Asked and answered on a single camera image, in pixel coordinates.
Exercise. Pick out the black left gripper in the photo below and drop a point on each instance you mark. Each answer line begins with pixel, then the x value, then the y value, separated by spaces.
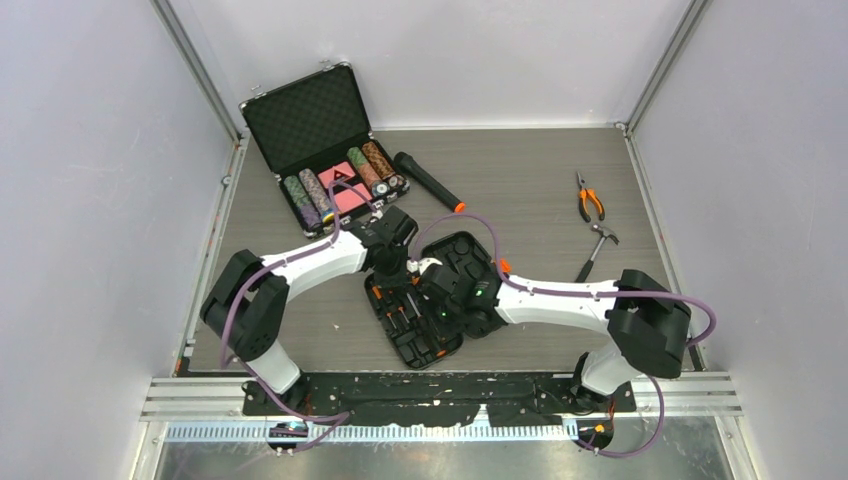
pixel 397 279

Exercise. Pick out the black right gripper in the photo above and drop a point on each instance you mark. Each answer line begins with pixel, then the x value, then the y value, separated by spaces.
pixel 430 302

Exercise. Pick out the small black orange screwdriver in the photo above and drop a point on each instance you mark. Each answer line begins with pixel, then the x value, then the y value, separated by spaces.
pixel 401 310
pixel 385 307

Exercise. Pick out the black plastic tool case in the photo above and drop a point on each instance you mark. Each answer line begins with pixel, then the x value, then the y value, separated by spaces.
pixel 428 318

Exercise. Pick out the orange handled pliers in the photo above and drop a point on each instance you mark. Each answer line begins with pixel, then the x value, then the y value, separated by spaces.
pixel 586 196

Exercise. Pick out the black orange medium screwdriver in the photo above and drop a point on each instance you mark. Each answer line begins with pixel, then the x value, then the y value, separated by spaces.
pixel 429 333

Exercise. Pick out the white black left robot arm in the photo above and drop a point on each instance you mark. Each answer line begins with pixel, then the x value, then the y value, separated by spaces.
pixel 246 304

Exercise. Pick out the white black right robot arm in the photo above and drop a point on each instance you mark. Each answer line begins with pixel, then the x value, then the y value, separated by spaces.
pixel 647 330

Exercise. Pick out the pink card deck lower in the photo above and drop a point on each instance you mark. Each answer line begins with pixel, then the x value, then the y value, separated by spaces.
pixel 349 199

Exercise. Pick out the pink card deck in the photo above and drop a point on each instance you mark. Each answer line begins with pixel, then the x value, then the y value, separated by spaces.
pixel 349 199
pixel 343 171

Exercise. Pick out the black orange flashlight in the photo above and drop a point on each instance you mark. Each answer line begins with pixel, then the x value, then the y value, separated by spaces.
pixel 411 168

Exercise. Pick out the pink card deck upper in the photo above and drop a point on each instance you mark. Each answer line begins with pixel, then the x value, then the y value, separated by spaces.
pixel 343 171

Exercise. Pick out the small claw hammer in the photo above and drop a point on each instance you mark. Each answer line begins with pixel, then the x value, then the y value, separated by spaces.
pixel 605 235

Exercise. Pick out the black poker chip case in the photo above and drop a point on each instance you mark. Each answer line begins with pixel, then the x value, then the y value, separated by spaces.
pixel 313 123

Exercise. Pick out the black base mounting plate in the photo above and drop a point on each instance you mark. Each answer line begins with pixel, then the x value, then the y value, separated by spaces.
pixel 433 399

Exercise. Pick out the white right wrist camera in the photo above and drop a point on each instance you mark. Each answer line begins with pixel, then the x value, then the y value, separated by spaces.
pixel 416 268

